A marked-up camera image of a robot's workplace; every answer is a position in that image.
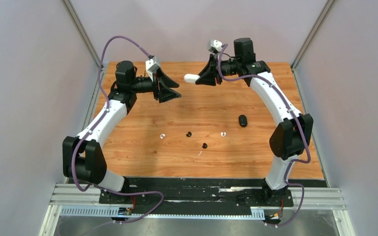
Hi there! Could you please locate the right aluminium corner post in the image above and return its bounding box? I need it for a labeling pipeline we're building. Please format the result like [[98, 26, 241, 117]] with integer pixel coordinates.
[[290, 0, 337, 72]]

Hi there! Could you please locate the aluminium front rail frame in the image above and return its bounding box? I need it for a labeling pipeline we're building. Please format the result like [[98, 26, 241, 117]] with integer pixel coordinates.
[[39, 184, 355, 236]]

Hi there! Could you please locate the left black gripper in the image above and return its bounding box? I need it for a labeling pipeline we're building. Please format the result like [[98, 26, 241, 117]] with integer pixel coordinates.
[[129, 67, 181, 103]]

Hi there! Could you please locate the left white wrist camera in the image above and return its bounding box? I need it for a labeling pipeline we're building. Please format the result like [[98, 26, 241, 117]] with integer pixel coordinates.
[[145, 56, 160, 81]]

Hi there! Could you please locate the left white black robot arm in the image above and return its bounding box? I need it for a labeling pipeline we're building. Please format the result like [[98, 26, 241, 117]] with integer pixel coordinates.
[[62, 58, 181, 203]]

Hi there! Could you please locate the aluminium corner post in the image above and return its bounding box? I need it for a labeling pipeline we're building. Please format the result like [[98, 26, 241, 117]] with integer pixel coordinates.
[[290, 0, 337, 72], [61, 0, 101, 67]]

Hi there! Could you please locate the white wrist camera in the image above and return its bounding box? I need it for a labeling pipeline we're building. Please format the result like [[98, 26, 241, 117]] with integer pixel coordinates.
[[145, 56, 160, 81], [207, 39, 224, 54]]

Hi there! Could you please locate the purple cable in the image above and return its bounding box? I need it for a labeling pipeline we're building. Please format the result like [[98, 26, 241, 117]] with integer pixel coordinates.
[[71, 35, 165, 225], [217, 43, 312, 228]]

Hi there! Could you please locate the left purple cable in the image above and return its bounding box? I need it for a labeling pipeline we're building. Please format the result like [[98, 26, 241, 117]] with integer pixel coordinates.
[[71, 35, 165, 225]]

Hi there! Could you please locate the white earbud charging case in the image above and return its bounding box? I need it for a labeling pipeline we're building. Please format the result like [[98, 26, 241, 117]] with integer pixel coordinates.
[[184, 74, 200, 84]]

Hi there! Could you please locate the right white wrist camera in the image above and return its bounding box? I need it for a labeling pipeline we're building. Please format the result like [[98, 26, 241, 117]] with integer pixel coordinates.
[[207, 39, 224, 54]]

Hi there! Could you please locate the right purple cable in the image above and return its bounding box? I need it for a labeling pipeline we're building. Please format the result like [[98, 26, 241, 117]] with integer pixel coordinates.
[[217, 43, 312, 228]]

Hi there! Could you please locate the black earbud charging case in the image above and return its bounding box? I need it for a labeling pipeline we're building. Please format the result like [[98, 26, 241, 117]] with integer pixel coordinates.
[[238, 115, 248, 127]]

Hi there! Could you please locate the left aluminium corner post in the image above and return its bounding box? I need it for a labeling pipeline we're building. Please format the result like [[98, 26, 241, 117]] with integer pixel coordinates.
[[61, 0, 101, 67]]

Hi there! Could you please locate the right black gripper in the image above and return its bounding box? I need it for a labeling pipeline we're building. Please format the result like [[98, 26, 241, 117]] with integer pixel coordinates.
[[196, 54, 241, 86]]

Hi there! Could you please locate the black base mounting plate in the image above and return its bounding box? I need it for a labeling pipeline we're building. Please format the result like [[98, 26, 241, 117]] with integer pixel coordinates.
[[98, 177, 329, 216]]

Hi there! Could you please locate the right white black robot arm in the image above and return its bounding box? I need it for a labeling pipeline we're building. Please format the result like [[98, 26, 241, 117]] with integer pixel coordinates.
[[184, 37, 314, 206]]

